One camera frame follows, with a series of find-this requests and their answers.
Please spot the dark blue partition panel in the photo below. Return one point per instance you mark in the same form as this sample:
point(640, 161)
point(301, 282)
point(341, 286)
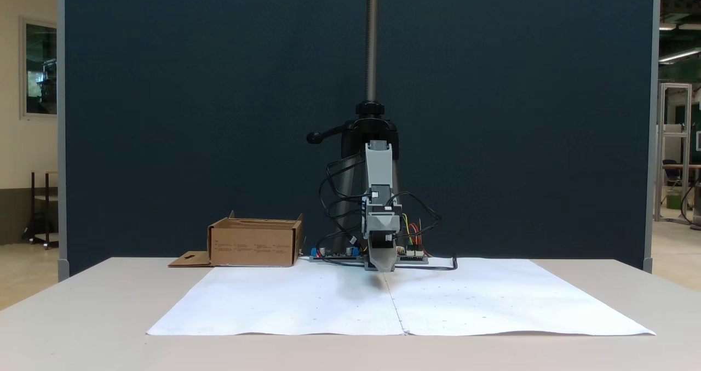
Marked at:
point(191, 113)

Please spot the blue circuit board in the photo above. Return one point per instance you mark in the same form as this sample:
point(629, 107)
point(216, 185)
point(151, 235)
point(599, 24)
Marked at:
point(334, 254)

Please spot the black office chair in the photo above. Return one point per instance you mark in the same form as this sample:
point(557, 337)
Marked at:
point(671, 176)

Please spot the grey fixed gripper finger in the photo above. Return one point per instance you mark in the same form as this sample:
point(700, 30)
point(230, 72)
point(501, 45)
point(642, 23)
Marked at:
point(381, 257)

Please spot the brown cardboard box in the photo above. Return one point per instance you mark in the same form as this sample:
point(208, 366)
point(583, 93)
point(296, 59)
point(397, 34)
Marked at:
point(252, 245)

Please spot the white paper sheet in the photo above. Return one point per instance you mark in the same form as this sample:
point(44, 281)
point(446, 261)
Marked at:
point(285, 300)
point(520, 300)

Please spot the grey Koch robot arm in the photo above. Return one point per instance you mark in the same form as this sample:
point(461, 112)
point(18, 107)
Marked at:
point(379, 165)

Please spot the dark shelf cart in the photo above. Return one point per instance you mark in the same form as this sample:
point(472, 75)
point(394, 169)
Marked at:
point(41, 206)

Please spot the framed window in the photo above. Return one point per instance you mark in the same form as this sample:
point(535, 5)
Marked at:
point(39, 69)

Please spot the aluminium frame rack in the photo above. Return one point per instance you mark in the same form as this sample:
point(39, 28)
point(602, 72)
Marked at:
point(674, 141)

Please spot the black tripod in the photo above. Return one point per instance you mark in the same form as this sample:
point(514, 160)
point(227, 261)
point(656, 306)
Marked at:
point(372, 42)

